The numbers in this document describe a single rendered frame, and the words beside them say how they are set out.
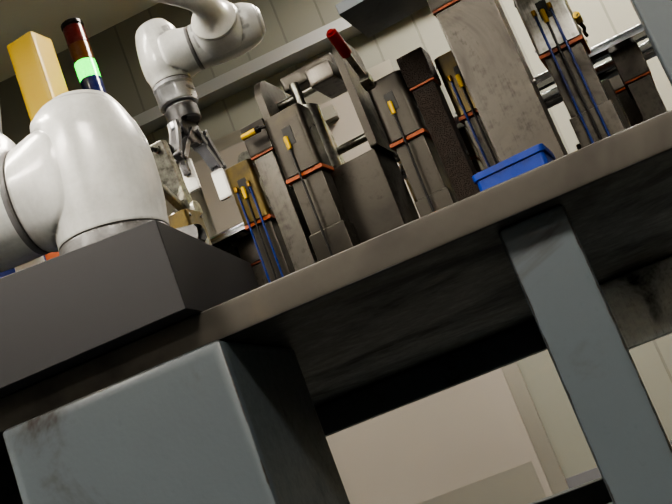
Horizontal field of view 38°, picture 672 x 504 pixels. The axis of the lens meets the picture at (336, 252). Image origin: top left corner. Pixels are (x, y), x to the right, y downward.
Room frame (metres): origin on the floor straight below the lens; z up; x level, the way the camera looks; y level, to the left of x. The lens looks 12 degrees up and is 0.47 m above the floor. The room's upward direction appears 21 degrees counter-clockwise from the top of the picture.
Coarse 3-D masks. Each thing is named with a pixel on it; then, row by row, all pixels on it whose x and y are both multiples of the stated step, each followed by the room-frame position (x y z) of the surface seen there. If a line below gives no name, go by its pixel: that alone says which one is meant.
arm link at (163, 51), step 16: (144, 32) 1.96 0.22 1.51; (160, 32) 1.95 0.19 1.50; (176, 32) 1.95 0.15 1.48; (144, 48) 1.95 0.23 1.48; (160, 48) 1.95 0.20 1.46; (176, 48) 1.95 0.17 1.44; (192, 48) 1.95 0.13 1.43; (144, 64) 1.97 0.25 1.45; (160, 64) 1.95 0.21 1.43; (176, 64) 1.95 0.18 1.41; (192, 64) 1.97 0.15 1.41; (160, 80) 1.96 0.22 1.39
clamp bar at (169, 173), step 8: (152, 144) 1.84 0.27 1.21; (160, 144) 1.83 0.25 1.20; (168, 144) 1.87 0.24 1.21; (152, 152) 1.83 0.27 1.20; (160, 152) 1.84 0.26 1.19; (168, 152) 1.84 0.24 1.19; (160, 160) 1.84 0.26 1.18; (168, 160) 1.84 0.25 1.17; (160, 168) 1.85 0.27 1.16; (168, 168) 1.84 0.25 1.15; (176, 168) 1.85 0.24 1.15; (160, 176) 1.85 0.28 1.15; (168, 176) 1.85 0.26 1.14; (176, 176) 1.84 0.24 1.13; (168, 184) 1.85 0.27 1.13; (176, 184) 1.85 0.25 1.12; (184, 184) 1.86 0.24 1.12; (176, 192) 1.85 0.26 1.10; (184, 192) 1.85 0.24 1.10; (184, 200) 1.85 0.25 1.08
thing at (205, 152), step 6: (198, 132) 2.00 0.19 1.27; (204, 138) 2.02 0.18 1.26; (204, 144) 2.02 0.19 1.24; (198, 150) 2.03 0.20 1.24; (204, 150) 2.03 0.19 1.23; (210, 150) 2.04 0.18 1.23; (204, 156) 2.04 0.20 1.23; (210, 156) 2.04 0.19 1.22; (210, 162) 2.05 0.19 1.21; (216, 162) 2.05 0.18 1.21; (210, 168) 2.06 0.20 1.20
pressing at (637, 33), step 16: (624, 32) 1.61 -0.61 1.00; (640, 32) 1.64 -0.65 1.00; (592, 48) 1.63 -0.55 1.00; (608, 48) 1.66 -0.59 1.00; (640, 48) 1.73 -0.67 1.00; (608, 64) 1.75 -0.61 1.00; (544, 80) 1.70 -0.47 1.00; (544, 96) 1.80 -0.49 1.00; (560, 96) 1.83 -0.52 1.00; (240, 224) 1.87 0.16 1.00; (224, 240) 1.94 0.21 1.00
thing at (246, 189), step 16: (240, 176) 1.72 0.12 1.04; (256, 176) 1.72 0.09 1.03; (240, 192) 1.73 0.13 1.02; (256, 192) 1.72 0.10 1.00; (240, 208) 1.73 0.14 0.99; (256, 208) 1.72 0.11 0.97; (256, 224) 1.72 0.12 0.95; (272, 224) 1.73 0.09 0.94; (256, 240) 1.74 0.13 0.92; (272, 240) 1.73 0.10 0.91; (272, 256) 1.73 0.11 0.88; (288, 256) 1.75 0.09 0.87; (272, 272) 1.74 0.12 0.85; (288, 272) 1.73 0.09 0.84
